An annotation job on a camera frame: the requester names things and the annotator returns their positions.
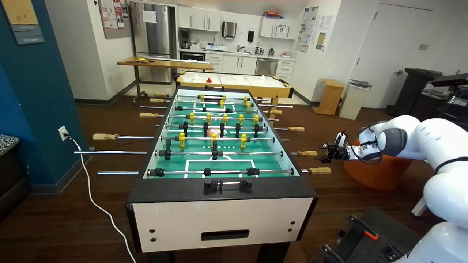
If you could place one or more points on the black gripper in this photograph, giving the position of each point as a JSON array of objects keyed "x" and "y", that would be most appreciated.
[{"x": 338, "y": 149}]

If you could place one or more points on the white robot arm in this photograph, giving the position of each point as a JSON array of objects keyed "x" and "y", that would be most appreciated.
[{"x": 440, "y": 143}]

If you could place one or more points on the white trash bin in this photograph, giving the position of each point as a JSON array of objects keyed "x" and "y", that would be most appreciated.
[{"x": 354, "y": 98}]

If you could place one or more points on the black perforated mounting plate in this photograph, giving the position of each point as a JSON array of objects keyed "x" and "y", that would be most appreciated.
[{"x": 353, "y": 246}]

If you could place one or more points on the foosball table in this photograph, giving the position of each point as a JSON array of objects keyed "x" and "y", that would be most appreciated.
[{"x": 218, "y": 176}]

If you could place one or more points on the stainless steel refrigerator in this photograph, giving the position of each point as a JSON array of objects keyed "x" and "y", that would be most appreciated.
[{"x": 154, "y": 30}]

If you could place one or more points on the wooden high table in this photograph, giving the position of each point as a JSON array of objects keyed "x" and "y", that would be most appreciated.
[{"x": 161, "y": 63}]

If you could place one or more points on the orange handled clamp right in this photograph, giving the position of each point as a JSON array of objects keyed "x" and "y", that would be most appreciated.
[{"x": 366, "y": 228}]

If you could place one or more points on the wall power outlet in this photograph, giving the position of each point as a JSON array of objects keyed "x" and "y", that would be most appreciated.
[{"x": 63, "y": 133}]

